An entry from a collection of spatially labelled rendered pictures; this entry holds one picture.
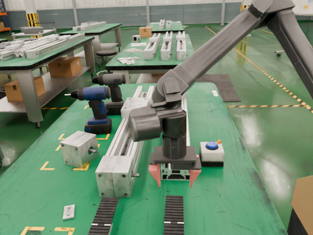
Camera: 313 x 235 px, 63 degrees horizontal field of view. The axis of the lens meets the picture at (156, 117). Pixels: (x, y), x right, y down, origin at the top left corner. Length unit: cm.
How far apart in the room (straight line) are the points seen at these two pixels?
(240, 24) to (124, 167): 52
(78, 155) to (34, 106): 232
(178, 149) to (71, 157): 53
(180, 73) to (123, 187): 40
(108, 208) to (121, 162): 15
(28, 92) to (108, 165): 248
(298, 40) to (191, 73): 35
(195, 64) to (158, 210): 43
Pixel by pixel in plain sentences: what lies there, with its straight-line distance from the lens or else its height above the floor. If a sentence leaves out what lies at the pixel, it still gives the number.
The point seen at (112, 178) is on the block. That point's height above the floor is 85.
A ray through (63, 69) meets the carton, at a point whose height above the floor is 36.
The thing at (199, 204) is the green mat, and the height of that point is 78.
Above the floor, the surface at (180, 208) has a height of 81.
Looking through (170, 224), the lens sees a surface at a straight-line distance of 71.
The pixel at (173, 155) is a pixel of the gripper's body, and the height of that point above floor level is 101.
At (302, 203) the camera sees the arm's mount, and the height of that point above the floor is 83.
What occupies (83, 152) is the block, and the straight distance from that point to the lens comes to 98.
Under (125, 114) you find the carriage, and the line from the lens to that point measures 114.
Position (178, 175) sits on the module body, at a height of 78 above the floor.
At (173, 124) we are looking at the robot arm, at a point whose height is 109.
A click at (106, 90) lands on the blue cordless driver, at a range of 115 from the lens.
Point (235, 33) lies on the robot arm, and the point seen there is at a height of 125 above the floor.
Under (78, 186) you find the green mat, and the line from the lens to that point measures 92.
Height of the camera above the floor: 133
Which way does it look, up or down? 24 degrees down
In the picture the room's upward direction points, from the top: 2 degrees counter-clockwise
